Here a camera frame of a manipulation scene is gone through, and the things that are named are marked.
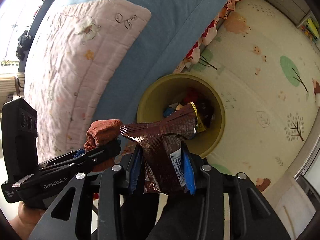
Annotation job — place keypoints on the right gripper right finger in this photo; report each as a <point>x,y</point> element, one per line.
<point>189,169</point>

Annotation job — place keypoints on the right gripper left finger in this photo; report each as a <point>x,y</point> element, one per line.
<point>135,171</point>

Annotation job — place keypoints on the brown snack wrapper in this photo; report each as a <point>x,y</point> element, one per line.
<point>161,144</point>

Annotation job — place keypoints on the rust brown sock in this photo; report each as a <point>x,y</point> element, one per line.
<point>101,132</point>

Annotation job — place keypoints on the person's left hand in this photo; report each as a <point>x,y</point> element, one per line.
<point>25,220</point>

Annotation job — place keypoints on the person's black trouser leg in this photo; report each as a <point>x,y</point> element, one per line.
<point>184,216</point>

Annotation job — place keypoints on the cartoon patterned play mat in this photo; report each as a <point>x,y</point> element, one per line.
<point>265,72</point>

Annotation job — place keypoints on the pink patterned quilt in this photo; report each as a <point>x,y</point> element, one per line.
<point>75,52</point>

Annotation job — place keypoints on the blue bed sheet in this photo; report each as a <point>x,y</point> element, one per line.
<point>173,29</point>

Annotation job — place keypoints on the black left camera box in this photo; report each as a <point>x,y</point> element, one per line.
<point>19,133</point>

